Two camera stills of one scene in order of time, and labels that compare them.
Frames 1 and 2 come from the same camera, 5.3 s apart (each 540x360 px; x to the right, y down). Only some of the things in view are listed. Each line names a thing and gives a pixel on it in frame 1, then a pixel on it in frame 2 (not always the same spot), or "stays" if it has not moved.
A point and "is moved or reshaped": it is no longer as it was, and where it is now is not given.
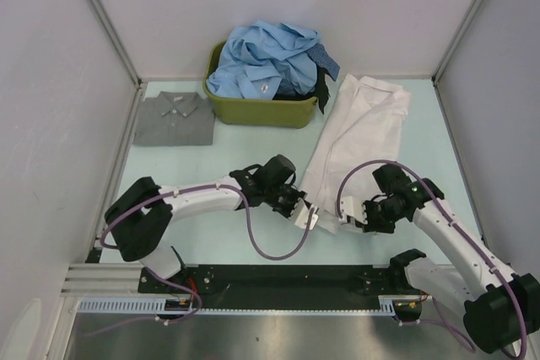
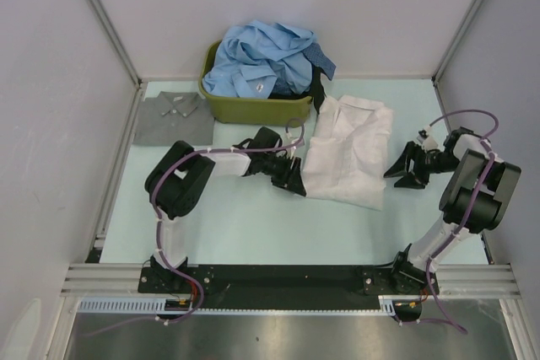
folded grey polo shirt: (174, 119) stays
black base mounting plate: (275, 286) stays
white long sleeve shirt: (362, 131) is moved or reshaped
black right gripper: (371, 226) -> (418, 180)
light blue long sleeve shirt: (258, 56) stays
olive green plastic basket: (288, 113) stays
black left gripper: (295, 195) -> (290, 177)
